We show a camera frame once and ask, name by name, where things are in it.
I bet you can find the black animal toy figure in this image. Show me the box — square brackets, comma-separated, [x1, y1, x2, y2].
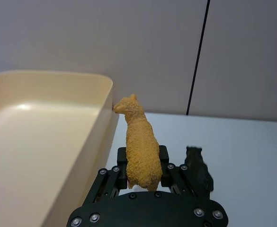
[184, 145, 215, 200]

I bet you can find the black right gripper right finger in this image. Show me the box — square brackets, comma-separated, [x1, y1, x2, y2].
[159, 145, 199, 199]

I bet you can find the cream plastic tray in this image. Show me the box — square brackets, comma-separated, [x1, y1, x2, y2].
[0, 70, 120, 227]

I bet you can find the thin black cable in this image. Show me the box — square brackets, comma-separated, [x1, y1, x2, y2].
[186, 0, 212, 116]

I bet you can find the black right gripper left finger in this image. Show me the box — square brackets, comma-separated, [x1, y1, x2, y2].
[83, 147, 129, 208]

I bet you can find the yellow woolly alpaca toy figure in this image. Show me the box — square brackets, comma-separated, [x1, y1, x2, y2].
[113, 94, 163, 191]

